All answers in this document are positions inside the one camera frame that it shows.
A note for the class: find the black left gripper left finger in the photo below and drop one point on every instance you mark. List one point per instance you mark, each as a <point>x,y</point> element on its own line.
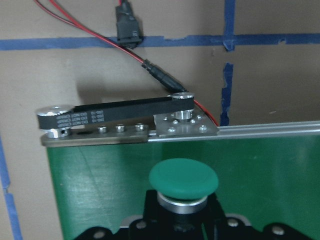
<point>149,227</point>

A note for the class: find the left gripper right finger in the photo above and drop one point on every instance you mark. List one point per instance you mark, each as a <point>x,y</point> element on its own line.
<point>218,226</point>

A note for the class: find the green conveyor belt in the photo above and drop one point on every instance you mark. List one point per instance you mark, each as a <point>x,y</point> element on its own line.
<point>100,157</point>

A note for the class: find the black inline cable switch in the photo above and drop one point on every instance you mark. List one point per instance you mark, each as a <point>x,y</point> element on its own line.
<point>129,34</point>

